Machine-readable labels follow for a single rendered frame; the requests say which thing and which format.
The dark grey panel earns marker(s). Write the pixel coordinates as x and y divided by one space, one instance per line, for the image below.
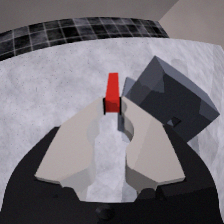
172 98

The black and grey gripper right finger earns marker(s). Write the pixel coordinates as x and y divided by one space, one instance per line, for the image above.
157 157

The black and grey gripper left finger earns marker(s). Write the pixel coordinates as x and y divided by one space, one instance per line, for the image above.
64 157

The red rectangular peg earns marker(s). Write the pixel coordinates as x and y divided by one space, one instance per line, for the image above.
112 93

